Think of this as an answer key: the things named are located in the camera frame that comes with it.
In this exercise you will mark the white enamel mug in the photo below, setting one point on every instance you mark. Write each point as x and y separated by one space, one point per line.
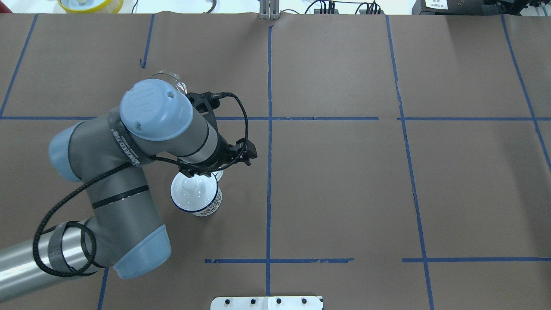
199 195

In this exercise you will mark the yellow tape roll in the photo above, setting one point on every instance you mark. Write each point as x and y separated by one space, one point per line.
91 6

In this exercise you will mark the black computer box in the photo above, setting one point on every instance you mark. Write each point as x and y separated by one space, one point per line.
451 7

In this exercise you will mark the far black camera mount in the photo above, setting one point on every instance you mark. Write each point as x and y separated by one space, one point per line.
206 103

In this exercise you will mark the aluminium frame post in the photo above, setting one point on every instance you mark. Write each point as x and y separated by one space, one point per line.
269 9

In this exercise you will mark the white pedestal column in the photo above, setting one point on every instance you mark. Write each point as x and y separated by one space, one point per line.
268 303

